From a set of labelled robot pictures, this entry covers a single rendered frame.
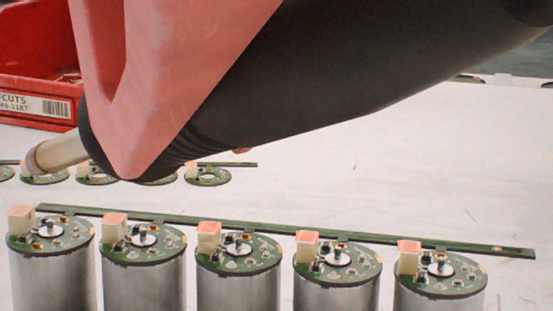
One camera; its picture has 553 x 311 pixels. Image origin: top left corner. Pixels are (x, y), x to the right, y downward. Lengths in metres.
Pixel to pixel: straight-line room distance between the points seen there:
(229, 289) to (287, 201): 0.20
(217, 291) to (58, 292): 0.05
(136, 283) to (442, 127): 0.34
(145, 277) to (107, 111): 0.11
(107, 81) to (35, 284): 0.12
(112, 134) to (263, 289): 0.10
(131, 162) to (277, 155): 0.35
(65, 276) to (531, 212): 0.25
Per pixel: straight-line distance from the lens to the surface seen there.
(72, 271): 0.26
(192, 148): 0.15
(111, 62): 0.15
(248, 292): 0.25
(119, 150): 0.15
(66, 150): 0.21
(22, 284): 0.27
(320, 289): 0.24
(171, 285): 0.26
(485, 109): 0.60
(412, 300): 0.24
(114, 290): 0.26
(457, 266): 0.25
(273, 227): 0.27
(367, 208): 0.44
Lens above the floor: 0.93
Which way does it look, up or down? 20 degrees down
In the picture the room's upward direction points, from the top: 1 degrees clockwise
